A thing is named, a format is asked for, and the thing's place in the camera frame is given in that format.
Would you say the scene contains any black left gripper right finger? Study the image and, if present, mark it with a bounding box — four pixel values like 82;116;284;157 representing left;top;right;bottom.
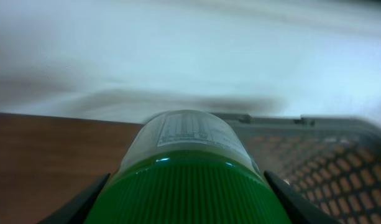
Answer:
264;170;341;224

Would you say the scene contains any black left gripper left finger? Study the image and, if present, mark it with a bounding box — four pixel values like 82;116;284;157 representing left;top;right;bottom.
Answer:
38;173;111;224

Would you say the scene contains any green lid jar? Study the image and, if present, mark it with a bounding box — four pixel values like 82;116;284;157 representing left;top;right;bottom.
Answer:
86;110;290;224

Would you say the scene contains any grey plastic basket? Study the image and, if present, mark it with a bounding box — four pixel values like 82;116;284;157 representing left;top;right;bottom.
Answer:
219;113;381;223

